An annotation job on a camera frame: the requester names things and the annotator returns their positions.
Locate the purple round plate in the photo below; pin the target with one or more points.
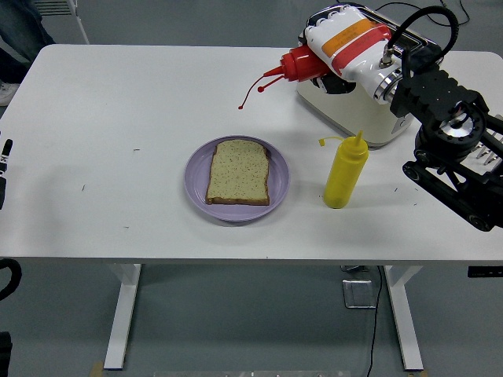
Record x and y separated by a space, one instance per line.
281 176

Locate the red squeeze bottle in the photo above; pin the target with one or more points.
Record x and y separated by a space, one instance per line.
300 64

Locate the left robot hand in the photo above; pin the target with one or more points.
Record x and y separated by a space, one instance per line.
4 165

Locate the cream and chrome toaster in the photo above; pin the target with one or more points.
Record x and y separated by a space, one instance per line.
361 114

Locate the metal bracket under table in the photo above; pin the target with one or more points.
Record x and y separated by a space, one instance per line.
353 268

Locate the metal floor outlet plate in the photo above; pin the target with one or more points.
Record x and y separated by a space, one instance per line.
358 293

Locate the person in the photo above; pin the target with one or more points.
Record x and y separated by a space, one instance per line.
17 31

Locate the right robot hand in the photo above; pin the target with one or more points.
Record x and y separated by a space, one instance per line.
349 43

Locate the white table leg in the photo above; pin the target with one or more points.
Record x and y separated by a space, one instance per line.
404 314
123 314

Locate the slice of seeded bread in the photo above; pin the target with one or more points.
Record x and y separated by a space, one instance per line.
239 173

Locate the white floor appliance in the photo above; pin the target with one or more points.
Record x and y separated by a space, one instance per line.
67 15

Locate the black table control panel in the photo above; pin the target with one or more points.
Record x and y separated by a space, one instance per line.
485 271

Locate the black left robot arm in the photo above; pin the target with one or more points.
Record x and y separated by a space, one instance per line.
13 277

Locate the yellow squeeze bottle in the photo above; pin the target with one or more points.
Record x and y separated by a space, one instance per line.
344 176

